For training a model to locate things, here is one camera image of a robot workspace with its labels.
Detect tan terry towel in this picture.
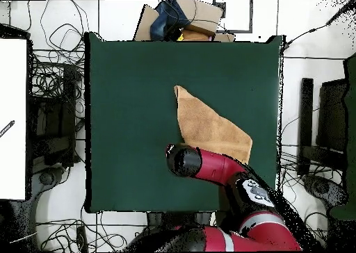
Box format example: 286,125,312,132
173,85,253,165

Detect dark green table cloth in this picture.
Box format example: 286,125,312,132
83,31,285,215

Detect brown folded garment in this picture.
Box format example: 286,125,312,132
179,27,216,42

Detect blue jeans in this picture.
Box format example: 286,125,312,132
149,0,193,41

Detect brown cardboard box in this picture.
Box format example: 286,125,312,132
133,0,236,42

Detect black equipment cart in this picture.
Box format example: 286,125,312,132
29,63,84,168

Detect black power strip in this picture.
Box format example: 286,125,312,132
76,226,88,252

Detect black label strip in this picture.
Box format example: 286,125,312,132
0,120,15,138

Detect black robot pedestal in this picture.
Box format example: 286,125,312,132
147,212,212,229

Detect black cable bundle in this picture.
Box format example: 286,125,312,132
27,0,88,120
35,211,149,252
279,144,346,251

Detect black cable with connector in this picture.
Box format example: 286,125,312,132
283,0,356,51

